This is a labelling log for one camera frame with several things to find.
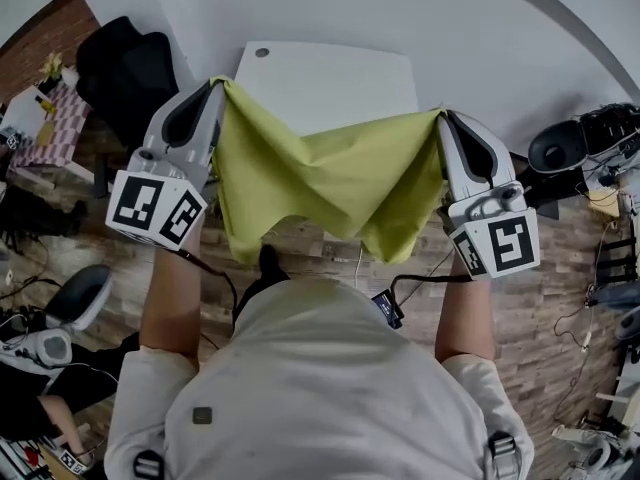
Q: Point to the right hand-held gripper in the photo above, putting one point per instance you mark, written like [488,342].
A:
[505,238]

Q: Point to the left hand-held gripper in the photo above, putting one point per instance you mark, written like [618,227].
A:
[150,203]

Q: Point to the green tablecloth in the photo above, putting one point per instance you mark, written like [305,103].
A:
[310,183]

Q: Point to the another person's forearm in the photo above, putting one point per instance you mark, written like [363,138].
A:
[62,423]

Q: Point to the person's left forearm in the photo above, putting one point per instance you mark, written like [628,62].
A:
[172,308]

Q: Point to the person's right forearm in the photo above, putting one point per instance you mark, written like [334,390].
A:
[465,318]

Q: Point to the black office chair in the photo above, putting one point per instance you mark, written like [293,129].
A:
[125,78]

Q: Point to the black stand base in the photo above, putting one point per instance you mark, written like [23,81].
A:
[542,193]

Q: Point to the spare grey gripper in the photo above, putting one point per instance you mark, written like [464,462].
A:
[595,450]
[75,308]
[565,143]

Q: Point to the pink checkered cloth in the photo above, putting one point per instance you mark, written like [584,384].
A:
[55,128]

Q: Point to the yellow paper sheet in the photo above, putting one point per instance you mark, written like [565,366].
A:
[602,203]

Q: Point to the white table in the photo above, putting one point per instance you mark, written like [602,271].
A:
[325,83]

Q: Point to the yellow flower in white vase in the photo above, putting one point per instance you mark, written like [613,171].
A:
[55,68]

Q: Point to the small yellow bottle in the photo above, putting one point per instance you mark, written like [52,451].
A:
[45,104]

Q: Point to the person's black shoe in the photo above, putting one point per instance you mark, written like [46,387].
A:
[272,263]

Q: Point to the white box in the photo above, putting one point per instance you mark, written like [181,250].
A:
[22,110]

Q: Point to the black metal rack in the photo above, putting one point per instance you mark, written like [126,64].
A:
[617,253]

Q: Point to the person's black trouser leg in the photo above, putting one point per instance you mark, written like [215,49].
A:
[252,295]

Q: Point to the person's white shirt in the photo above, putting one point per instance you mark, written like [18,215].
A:
[320,393]

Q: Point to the small dark square badge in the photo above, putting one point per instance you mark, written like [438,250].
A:
[202,415]

